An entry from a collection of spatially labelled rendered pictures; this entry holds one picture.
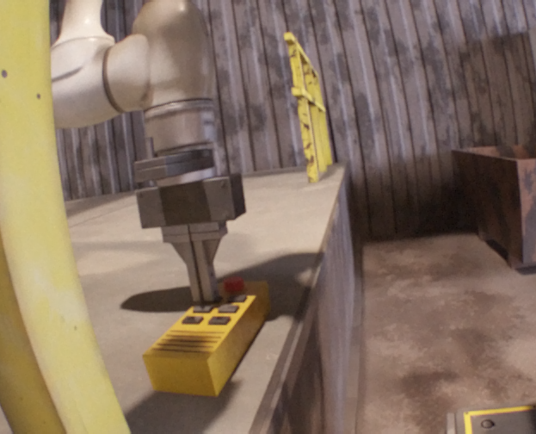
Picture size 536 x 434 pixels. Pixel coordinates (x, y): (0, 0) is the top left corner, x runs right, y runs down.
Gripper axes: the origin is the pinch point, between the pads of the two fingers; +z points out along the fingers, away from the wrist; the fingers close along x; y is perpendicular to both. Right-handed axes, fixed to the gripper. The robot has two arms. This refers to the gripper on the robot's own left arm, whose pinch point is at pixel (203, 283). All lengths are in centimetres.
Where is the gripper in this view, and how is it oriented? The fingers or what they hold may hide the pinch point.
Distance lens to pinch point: 56.1
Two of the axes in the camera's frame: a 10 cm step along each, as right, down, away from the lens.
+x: -9.6, 0.9, 2.5
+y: 2.3, -1.9, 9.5
